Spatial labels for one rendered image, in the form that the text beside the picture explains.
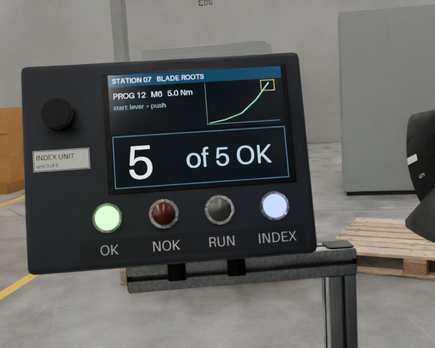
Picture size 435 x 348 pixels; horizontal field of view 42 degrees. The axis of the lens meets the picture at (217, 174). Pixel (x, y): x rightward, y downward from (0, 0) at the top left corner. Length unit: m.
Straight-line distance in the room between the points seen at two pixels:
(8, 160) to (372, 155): 5.10
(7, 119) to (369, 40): 5.16
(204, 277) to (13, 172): 8.26
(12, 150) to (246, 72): 8.31
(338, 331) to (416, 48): 6.01
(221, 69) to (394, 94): 6.01
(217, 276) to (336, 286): 0.12
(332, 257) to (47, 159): 0.30
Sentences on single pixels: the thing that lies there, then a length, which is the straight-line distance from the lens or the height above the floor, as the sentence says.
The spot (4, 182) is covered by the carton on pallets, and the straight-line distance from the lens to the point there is 8.78.
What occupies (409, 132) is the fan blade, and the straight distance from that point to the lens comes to 1.45.
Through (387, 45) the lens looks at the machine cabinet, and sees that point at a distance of 6.53.
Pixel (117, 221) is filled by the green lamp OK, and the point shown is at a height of 1.11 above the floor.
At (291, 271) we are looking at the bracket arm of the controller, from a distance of 0.59.
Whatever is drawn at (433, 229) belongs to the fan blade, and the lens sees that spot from 1.10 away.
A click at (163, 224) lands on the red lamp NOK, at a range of 0.50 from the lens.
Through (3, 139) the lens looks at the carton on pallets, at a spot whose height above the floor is 0.77.
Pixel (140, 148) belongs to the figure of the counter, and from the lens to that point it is 0.51.
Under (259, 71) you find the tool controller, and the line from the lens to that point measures 0.54.
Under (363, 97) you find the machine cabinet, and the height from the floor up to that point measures 1.10.
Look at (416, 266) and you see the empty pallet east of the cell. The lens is 3.82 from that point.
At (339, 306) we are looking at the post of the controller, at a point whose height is 0.99.
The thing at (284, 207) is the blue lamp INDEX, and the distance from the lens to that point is 0.51.
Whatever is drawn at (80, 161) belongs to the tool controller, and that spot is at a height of 1.17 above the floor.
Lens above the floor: 1.22
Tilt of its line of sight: 8 degrees down
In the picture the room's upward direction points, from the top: 3 degrees counter-clockwise
